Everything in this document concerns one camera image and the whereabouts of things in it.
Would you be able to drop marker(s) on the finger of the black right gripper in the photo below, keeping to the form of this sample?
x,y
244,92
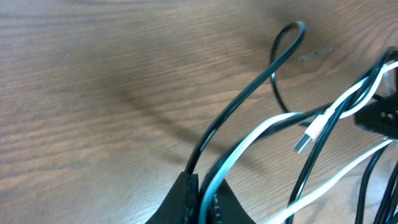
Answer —
x,y
379,117

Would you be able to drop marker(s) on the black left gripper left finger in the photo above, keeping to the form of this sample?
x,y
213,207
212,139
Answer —
x,y
180,206

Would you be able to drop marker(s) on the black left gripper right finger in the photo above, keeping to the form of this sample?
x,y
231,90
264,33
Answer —
x,y
225,208

